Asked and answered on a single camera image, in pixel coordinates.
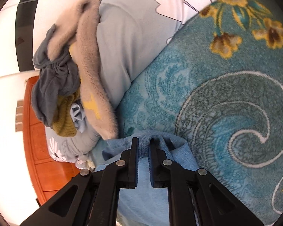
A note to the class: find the dark grey garment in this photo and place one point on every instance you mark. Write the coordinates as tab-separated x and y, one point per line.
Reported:
57	77

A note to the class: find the white black sliding wardrobe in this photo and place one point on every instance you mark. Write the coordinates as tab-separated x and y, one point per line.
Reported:
23	25

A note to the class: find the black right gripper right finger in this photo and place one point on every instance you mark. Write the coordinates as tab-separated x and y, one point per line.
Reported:
165	173

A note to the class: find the wall switch panel row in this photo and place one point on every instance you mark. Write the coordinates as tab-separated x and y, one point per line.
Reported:
19	116

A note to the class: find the teal floral blanket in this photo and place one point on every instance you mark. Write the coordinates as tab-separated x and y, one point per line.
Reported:
219	86

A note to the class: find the orange wooden headboard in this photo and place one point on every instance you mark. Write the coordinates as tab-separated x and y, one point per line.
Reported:
47	175

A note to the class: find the mustard yellow knit garment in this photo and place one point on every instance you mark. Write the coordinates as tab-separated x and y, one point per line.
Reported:
62	123

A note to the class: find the grey floral duvet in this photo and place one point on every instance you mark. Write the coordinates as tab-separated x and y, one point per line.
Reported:
130	35

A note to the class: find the pale blue crumpled garment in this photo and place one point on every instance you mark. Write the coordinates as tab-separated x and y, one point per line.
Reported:
78	117

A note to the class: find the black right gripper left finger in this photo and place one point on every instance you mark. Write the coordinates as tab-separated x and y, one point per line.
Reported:
107	183

